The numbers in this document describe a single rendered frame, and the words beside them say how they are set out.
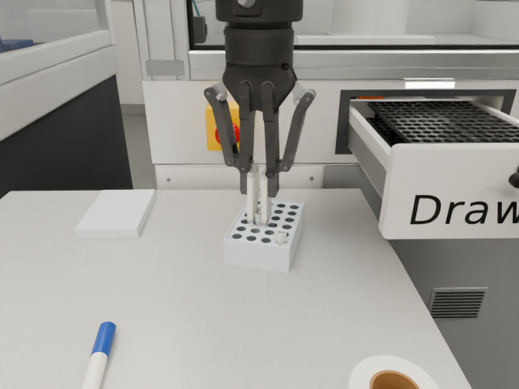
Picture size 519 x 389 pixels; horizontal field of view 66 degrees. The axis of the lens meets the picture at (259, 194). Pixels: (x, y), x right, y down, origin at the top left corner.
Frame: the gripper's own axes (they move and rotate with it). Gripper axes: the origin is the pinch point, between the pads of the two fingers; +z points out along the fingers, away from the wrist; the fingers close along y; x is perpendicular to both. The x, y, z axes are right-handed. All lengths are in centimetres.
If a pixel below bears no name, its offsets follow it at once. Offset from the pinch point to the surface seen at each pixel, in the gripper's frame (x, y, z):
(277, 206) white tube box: 5.9, 1.2, 4.6
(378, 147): 7.5, 14.3, -5.0
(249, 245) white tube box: -5.3, 0.0, 4.4
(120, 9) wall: 310, -208, -12
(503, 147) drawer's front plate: -0.9, 26.2, -9.0
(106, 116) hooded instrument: 80, -78, 16
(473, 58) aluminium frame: 28.2, 28.0, -14.1
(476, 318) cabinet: 32, 41, 41
